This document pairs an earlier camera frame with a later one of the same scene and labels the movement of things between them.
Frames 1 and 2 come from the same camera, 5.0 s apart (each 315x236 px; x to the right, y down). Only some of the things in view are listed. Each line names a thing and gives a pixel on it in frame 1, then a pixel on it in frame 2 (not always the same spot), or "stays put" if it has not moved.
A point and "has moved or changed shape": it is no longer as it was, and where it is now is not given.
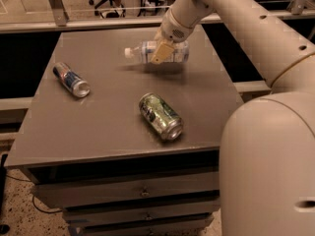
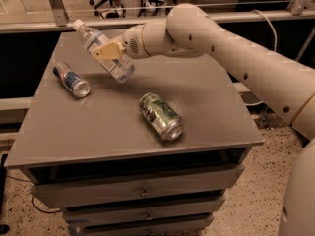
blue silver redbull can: [71, 80] stays put
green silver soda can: [165, 122] stays put
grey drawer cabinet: [127, 146] stays put
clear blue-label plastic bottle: [144, 52] has moved or changed shape
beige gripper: [172, 29] → [132, 42]
